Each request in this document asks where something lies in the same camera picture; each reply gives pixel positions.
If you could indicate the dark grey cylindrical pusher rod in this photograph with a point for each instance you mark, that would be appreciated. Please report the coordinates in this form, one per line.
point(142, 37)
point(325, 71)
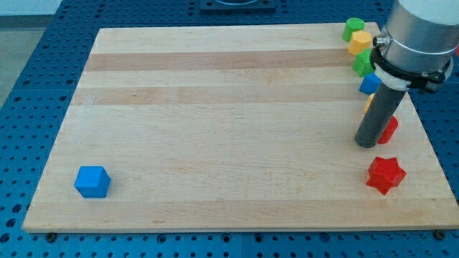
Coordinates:
point(383, 106)

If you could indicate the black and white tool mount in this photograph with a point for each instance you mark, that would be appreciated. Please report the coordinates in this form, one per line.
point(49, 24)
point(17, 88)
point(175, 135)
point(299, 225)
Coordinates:
point(402, 80)

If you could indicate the blue cube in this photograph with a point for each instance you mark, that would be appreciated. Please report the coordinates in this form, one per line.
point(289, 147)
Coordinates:
point(92, 182)

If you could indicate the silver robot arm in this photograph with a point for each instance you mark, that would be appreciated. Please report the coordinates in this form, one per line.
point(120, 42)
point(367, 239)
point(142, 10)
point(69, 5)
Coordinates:
point(414, 50)

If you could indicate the yellow block behind rod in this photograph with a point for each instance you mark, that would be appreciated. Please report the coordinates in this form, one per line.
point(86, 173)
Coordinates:
point(369, 102)

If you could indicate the blue block at right edge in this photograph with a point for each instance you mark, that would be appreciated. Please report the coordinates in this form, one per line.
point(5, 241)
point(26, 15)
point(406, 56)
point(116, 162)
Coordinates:
point(370, 84)

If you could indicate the red cylinder block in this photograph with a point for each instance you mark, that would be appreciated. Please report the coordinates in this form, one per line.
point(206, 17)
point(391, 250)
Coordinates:
point(389, 131)

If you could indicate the green block at right edge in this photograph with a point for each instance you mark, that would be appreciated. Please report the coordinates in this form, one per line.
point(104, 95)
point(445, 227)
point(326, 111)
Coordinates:
point(362, 65)

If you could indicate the yellow hexagon block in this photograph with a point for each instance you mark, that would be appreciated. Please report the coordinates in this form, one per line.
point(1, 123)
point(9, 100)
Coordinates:
point(359, 41)

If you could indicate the green cylinder block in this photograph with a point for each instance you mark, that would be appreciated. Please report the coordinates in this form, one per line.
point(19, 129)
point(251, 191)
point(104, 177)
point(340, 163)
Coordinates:
point(352, 24)

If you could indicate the red star block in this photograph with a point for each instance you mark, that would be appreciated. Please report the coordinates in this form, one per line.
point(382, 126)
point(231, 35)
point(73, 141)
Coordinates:
point(384, 174)

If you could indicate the wooden board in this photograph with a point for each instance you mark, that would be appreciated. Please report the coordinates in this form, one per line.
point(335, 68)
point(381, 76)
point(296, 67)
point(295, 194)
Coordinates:
point(241, 128)

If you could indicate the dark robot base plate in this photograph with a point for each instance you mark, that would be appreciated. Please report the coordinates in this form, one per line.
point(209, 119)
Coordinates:
point(237, 5)

